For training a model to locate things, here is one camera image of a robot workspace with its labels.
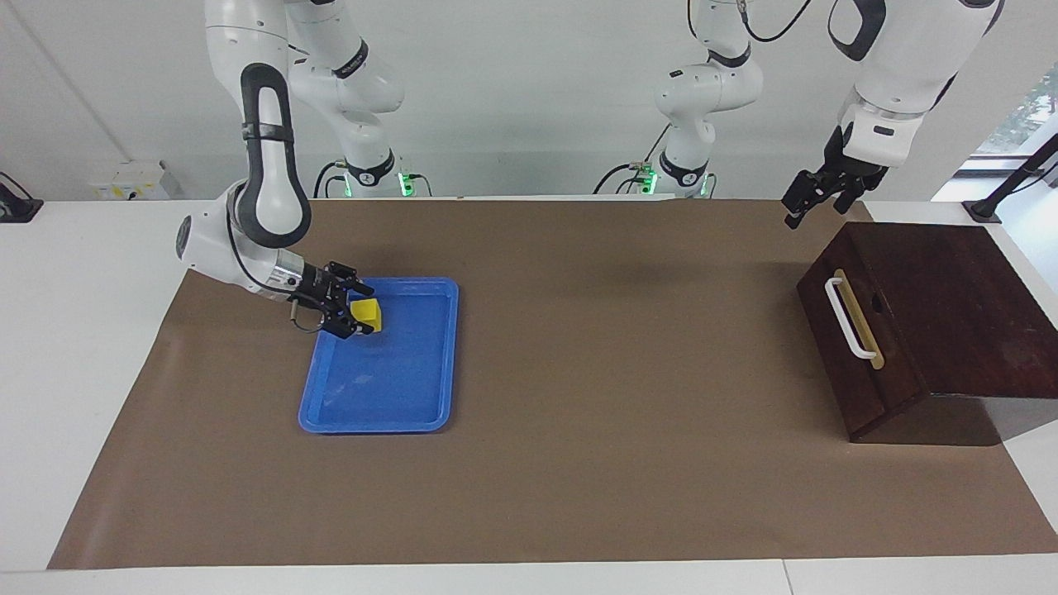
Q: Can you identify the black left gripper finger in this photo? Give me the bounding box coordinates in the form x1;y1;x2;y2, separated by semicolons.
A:
833;178;870;216
781;169;832;231

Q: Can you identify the yellow cube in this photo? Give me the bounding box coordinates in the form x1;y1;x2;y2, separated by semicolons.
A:
350;298;385;334

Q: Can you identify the white drawer handle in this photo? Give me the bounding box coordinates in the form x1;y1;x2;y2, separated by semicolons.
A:
824;269;886;371

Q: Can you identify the dark wooden drawer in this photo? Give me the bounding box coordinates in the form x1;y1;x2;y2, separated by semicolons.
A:
796;245;932;441

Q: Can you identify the dark wooden drawer cabinet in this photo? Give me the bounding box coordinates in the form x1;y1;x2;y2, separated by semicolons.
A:
796;221;1058;447

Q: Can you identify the blue plastic tray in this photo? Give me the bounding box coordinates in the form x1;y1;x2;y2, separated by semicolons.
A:
298;277;460;436

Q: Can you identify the window with green foliage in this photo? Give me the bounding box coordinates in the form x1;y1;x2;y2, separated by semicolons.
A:
975;62;1058;159

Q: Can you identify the brown table mat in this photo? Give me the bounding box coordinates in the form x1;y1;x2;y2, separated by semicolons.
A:
47;198;1058;571

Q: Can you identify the black right arm base cable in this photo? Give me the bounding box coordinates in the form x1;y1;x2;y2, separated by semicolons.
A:
313;160;349;200

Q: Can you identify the black arm base cable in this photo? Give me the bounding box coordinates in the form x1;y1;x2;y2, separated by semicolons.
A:
313;160;349;200
592;124;672;196

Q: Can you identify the black table clamp mount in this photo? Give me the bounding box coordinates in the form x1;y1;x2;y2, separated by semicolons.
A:
962;132;1058;225
0;171;45;225

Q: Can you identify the black left arm base cable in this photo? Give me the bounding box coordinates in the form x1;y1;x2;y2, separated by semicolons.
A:
592;124;672;196

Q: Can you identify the white wall socket box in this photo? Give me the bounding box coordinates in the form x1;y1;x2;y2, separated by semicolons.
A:
88;160;171;202

